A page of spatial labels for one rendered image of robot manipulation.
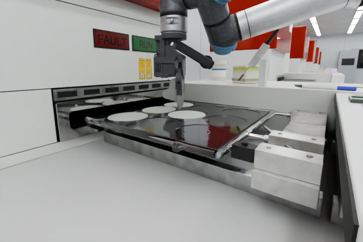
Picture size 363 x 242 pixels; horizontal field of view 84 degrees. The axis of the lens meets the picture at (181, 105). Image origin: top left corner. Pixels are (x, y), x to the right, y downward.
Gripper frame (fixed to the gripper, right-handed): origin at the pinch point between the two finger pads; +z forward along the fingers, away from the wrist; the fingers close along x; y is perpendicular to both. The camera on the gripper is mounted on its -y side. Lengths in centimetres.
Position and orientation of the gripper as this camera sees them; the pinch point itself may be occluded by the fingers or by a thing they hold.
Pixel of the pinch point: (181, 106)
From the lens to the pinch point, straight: 59.5
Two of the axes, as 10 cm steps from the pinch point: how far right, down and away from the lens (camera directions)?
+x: -1.2, 1.8, -9.8
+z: 0.0, 9.8, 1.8
